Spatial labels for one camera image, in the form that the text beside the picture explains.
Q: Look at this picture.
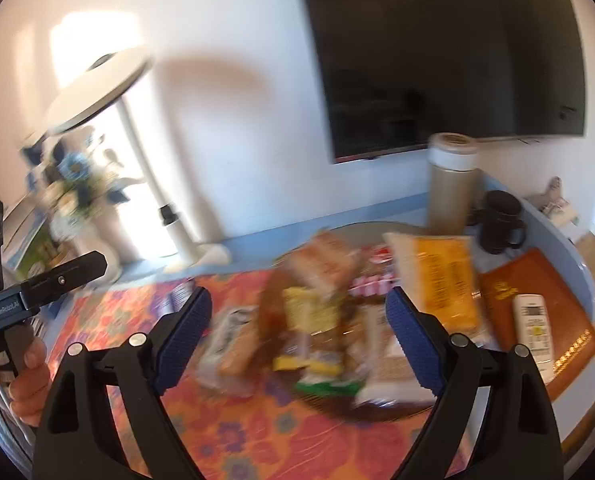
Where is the toast slice package black logo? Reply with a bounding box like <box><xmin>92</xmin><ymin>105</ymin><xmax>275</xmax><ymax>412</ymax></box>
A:
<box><xmin>195</xmin><ymin>306</ymin><xmax>260</xmax><ymax>398</ymax></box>

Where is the white green snack pouch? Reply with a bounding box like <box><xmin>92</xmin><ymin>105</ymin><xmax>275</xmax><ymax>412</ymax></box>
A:
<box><xmin>295</xmin><ymin>380</ymin><xmax>365</xmax><ymax>398</ymax></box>

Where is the red white rice cracker bag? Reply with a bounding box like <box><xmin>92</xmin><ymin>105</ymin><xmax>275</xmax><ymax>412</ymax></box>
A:
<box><xmin>348</xmin><ymin>244</ymin><xmax>399</xmax><ymax>304</ymax></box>

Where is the yellow snack pack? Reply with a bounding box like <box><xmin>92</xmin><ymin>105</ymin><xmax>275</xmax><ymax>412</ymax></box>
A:
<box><xmin>272</xmin><ymin>286</ymin><xmax>344</xmax><ymax>377</ymax></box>

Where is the small sandwich biscuit pack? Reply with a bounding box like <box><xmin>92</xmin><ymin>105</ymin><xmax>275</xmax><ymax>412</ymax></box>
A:
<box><xmin>283</xmin><ymin>230</ymin><xmax>363</xmax><ymax>300</ymax></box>

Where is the blue white snack bag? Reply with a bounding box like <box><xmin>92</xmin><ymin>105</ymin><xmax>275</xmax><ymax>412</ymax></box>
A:
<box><xmin>158</xmin><ymin>280</ymin><xmax>195</xmax><ymax>316</ymax></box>

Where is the white bread package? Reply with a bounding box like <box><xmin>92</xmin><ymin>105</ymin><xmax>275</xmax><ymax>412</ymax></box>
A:
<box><xmin>355</xmin><ymin>304</ymin><xmax>435</xmax><ymax>408</ymax></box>

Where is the yellow sponge cake package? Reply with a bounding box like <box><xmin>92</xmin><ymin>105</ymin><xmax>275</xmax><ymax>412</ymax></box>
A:
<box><xmin>383</xmin><ymin>232</ymin><xmax>489</xmax><ymax>346</ymax></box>

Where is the person's left hand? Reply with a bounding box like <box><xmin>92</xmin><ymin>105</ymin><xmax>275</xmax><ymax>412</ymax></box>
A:
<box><xmin>4</xmin><ymin>337</ymin><xmax>52</xmax><ymax>428</ymax></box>

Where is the white ribbed vase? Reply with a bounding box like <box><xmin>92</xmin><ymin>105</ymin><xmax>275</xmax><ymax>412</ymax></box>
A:
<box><xmin>73</xmin><ymin>203</ymin><xmax>140</xmax><ymax>285</ymax></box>

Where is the white remote control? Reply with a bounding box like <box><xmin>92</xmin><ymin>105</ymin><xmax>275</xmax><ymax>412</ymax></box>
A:
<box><xmin>512</xmin><ymin>294</ymin><xmax>555</xmax><ymax>385</ymax></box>

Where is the brown leather notebook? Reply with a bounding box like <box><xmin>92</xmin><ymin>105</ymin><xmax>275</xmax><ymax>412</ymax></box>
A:
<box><xmin>480</xmin><ymin>248</ymin><xmax>595</xmax><ymax>400</ymax></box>

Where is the blue white flower bouquet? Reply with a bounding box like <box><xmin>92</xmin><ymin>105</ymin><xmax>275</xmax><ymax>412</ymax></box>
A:
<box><xmin>20</xmin><ymin>126</ymin><xmax>145</xmax><ymax>240</ymax></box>

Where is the floral orange tablecloth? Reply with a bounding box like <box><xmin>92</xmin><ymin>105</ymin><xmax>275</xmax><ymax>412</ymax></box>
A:
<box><xmin>48</xmin><ymin>278</ymin><xmax>427</xmax><ymax>479</ymax></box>

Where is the black mug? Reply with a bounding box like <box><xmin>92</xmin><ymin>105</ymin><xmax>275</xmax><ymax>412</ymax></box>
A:
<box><xmin>479</xmin><ymin>190</ymin><xmax>526</xmax><ymax>255</ymax></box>

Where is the brown glass bowl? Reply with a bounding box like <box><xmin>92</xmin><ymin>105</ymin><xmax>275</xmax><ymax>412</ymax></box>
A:
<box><xmin>259</xmin><ymin>220</ymin><xmax>459</xmax><ymax>424</ymax></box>

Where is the white desk lamp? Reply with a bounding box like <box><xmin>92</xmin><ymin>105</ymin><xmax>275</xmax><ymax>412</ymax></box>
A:
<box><xmin>46</xmin><ymin>47</ymin><xmax>232</xmax><ymax>266</ymax></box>

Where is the champagne thermos bottle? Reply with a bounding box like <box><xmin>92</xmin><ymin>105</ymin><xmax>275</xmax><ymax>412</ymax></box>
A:
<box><xmin>427</xmin><ymin>132</ymin><xmax>479</xmax><ymax>235</ymax></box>

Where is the black wall television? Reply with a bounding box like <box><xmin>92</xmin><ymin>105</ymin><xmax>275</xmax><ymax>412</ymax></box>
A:
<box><xmin>303</xmin><ymin>0</ymin><xmax>586</xmax><ymax>162</ymax></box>

